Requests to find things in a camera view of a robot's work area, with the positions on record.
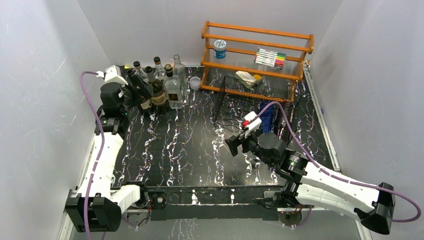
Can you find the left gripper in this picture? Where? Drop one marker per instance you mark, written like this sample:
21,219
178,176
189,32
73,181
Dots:
144,90

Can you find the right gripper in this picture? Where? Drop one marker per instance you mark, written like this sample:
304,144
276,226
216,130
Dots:
233,142

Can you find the dark green wine bottle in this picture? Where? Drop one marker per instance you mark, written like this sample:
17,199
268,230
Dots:
142,92

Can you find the small clear bottle dark cap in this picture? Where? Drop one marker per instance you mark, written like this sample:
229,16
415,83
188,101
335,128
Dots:
140,72

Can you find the blue glass bottle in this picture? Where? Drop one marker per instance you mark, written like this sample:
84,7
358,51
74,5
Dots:
268,120

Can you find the green wine bottle silver capsule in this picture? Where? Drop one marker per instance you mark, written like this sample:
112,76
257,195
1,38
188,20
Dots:
158,98

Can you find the round clear liquor bottle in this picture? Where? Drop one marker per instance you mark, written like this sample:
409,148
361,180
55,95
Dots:
160,73

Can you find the square clear whisky bottle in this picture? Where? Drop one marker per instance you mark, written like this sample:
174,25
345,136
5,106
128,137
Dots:
173,89

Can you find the tall clear glass bottle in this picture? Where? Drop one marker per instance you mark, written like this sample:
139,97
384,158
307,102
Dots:
179,71

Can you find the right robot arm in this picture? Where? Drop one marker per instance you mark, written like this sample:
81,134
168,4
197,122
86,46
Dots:
316,185

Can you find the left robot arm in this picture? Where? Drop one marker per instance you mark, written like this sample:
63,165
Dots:
102,159

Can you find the cream cardboard box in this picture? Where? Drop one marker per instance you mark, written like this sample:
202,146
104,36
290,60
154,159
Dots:
245,78

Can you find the small clear plastic cup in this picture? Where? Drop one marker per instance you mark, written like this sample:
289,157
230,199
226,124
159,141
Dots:
194,83

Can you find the orange wooden shelf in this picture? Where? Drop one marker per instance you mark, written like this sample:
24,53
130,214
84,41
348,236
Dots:
242,44

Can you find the pack of coloured markers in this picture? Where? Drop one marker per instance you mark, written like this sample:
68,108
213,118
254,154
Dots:
270,58

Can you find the blue lidded jar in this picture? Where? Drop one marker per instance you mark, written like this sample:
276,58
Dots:
220,48

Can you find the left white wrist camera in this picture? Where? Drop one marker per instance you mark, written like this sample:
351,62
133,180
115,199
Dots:
112,74

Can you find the black wire wine rack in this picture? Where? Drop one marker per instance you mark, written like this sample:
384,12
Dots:
234,100

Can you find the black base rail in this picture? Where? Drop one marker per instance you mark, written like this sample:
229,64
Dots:
212,202

